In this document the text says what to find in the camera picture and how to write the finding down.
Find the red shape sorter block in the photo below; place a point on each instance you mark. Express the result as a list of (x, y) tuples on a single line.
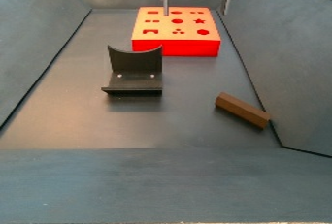
[(184, 33)]

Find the black curved holder stand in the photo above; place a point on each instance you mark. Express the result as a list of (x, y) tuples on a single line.
[(135, 71)]

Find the brown hexagon peg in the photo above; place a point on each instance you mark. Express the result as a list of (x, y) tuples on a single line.
[(242, 110)]

